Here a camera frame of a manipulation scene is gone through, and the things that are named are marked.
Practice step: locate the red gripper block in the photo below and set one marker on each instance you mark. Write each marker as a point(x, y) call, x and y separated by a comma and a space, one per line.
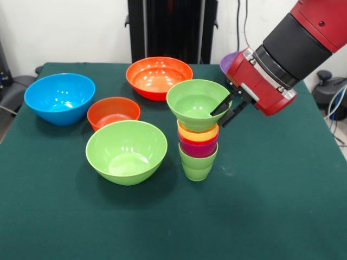
point(252, 81)

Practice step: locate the small green bowl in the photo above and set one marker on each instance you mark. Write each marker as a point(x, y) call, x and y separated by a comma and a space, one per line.
point(189, 103)

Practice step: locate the yellow cup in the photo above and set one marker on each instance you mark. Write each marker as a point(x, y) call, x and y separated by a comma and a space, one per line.
point(198, 135)

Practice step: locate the large purple bowl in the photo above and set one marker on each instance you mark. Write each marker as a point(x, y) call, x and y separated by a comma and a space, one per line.
point(226, 62)

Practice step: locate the purple cup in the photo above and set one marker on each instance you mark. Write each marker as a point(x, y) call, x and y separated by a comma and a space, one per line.
point(198, 150)

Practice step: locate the red cup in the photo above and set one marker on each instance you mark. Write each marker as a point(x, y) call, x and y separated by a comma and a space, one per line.
point(183, 138)

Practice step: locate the green cup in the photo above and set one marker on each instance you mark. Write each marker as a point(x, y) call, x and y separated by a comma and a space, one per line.
point(198, 168)

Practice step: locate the large orange bowl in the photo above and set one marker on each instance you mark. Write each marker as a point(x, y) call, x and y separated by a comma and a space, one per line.
point(151, 78)

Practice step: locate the large green bowl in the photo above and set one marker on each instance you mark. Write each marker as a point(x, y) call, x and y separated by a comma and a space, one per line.
point(126, 157)

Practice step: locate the small orange bowl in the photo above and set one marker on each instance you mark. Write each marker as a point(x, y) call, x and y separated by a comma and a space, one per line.
point(108, 111)

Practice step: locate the blue bowl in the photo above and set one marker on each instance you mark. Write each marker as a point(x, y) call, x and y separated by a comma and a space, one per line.
point(59, 100)

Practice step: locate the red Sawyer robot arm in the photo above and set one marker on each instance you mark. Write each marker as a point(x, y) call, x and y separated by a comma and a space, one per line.
point(306, 40)

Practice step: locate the dark green tablecloth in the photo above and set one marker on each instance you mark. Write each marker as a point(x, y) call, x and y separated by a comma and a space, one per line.
point(244, 203)

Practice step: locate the black machine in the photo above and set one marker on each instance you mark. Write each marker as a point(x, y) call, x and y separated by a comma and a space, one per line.
point(4, 65)

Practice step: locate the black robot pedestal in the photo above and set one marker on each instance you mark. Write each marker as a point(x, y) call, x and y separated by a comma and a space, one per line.
point(168, 27)

